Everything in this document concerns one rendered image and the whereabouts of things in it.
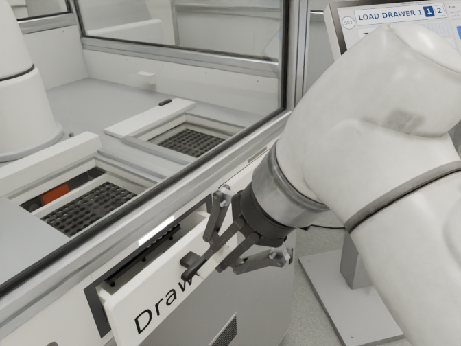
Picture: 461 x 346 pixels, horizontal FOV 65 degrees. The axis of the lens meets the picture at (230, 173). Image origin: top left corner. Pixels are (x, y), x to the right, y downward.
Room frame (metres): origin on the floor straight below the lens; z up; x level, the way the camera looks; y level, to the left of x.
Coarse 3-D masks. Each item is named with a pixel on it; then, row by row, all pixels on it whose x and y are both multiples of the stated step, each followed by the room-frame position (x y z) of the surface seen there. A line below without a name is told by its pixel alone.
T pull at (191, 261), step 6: (192, 252) 0.45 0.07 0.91; (186, 258) 0.44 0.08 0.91; (192, 258) 0.44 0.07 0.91; (198, 258) 0.44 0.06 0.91; (204, 258) 0.44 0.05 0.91; (180, 264) 0.44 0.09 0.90; (186, 264) 0.43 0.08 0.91; (192, 264) 0.42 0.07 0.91; (198, 264) 0.42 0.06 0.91; (186, 270) 0.41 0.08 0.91; (192, 270) 0.41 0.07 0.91; (186, 276) 0.40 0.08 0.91; (192, 276) 0.41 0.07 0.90
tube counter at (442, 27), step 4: (420, 24) 1.15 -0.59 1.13; (424, 24) 1.15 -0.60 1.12; (428, 24) 1.15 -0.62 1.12; (432, 24) 1.15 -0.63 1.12; (436, 24) 1.15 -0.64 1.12; (440, 24) 1.16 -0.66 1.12; (444, 24) 1.16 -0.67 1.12; (448, 24) 1.16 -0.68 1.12; (432, 28) 1.14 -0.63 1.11; (436, 28) 1.14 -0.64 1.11; (440, 28) 1.15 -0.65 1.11; (444, 28) 1.15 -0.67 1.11; (448, 28) 1.15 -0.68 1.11; (436, 32) 1.14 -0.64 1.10; (440, 32) 1.14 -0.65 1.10; (444, 32) 1.14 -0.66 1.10; (448, 32) 1.14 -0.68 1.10
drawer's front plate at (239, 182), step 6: (264, 156) 0.74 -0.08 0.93; (252, 162) 0.71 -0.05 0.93; (258, 162) 0.71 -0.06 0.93; (246, 168) 0.69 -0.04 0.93; (252, 168) 0.69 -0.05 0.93; (240, 174) 0.66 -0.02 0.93; (246, 174) 0.67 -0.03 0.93; (234, 180) 0.64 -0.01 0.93; (240, 180) 0.65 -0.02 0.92; (246, 180) 0.67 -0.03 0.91; (234, 186) 0.63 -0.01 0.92; (240, 186) 0.65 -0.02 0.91
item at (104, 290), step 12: (192, 216) 0.59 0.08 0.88; (204, 216) 0.57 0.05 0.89; (192, 228) 0.59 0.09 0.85; (168, 240) 0.57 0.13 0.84; (156, 252) 0.54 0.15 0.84; (144, 264) 0.51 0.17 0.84; (132, 276) 0.48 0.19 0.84; (96, 288) 0.40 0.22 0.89; (108, 288) 0.45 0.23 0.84; (120, 288) 0.45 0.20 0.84
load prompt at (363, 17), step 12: (360, 12) 1.15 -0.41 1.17; (372, 12) 1.15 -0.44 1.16; (384, 12) 1.16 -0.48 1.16; (396, 12) 1.16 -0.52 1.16; (408, 12) 1.17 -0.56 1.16; (420, 12) 1.17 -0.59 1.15; (432, 12) 1.18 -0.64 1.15; (444, 12) 1.18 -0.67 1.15; (360, 24) 1.12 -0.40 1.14; (372, 24) 1.13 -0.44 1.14
